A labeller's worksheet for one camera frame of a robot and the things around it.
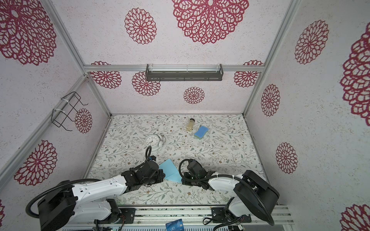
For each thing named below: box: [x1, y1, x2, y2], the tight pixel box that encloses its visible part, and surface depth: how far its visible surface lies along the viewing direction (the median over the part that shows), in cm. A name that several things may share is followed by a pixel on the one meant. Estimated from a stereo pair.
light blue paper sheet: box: [158, 158, 183, 183], surface depth 89 cm
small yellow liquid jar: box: [186, 118, 196, 132], surface depth 112 cm
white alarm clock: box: [145, 134, 167, 152], surface depth 102 cm
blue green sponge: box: [193, 125, 210, 141], surface depth 112 cm
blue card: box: [165, 218, 185, 231], surface depth 73 cm
